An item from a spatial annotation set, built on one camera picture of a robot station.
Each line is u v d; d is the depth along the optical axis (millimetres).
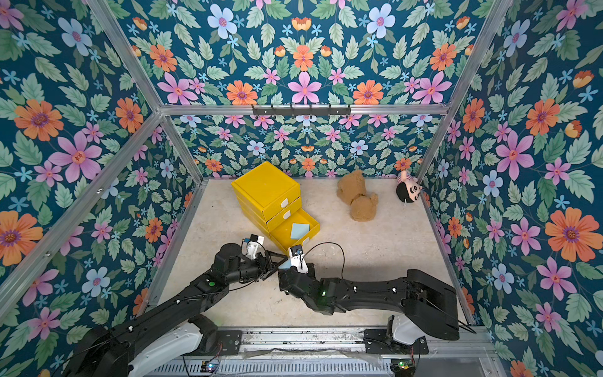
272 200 837
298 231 985
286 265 767
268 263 713
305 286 583
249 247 749
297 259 676
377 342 715
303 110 915
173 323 588
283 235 959
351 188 1041
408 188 1041
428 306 418
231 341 735
